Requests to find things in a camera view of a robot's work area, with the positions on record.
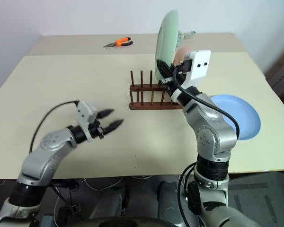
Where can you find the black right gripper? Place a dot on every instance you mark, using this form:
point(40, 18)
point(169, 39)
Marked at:
point(169, 85)

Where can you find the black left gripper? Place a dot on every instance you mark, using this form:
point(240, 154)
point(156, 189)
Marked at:
point(95, 129)

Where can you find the green plate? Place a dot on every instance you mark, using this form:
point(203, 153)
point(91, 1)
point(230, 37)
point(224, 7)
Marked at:
point(166, 45)

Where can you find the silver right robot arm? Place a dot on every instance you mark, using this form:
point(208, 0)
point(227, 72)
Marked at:
point(213, 134)

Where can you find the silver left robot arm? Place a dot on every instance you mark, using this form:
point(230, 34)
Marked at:
point(45, 151)

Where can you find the wooden dish rack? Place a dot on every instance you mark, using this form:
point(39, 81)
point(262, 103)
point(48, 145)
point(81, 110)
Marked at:
point(153, 97)

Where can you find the pink plate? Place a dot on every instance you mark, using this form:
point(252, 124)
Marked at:
point(180, 55)

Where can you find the pale green object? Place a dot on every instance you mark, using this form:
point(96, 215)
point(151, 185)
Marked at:
point(187, 35)

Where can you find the dark rounded shape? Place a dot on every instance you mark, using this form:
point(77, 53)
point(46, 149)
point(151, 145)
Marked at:
point(110, 203)

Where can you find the blue plate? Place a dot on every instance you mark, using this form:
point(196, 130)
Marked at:
point(239, 118)

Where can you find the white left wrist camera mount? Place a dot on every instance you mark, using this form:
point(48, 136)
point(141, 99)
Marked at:
point(83, 114)

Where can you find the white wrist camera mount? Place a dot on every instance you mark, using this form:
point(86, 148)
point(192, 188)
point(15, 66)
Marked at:
point(83, 114)
point(198, 66)

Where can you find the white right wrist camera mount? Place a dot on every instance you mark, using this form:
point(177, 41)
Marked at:
point(198, 66)

